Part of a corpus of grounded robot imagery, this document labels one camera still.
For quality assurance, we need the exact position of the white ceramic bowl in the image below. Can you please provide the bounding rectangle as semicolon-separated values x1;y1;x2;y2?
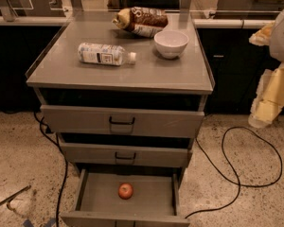
154;30;189;60

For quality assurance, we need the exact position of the red apple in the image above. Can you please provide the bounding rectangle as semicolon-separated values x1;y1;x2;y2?
118;183;133;200

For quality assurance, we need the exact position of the black cable left floor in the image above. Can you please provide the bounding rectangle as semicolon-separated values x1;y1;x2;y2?
33;111;69;227

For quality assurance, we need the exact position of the grey metal drawer cabinet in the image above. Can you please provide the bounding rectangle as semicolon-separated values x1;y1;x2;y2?
25;10;216;227

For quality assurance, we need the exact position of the grey top drawer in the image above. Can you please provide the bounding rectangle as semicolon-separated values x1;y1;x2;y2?
41;105;204;138

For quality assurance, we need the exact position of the metal rod on floor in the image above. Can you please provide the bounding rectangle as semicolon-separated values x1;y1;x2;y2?
0;185;31;206

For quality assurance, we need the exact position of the black cable floor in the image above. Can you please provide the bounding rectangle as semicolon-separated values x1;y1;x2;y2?
184;126;284;219
33;111;69;227

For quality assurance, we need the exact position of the brown chip bag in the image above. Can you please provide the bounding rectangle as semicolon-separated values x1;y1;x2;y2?
113;7;169;38

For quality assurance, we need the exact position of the clear plastic water bottle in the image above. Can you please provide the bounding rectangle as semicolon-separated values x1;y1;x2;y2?
78;43;136;66

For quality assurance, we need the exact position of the grey open bottom drawer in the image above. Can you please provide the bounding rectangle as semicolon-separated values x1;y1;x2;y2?
61;169;189;227

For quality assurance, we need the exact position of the grey middle drawer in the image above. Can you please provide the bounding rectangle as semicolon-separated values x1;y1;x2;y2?
61;143;192;167

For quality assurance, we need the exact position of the black cable right floor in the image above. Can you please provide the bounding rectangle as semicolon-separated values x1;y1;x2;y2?
184;126;284;219

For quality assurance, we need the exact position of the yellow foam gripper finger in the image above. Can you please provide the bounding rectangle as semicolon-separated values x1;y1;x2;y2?
248;62;284;129
249;22;275;46

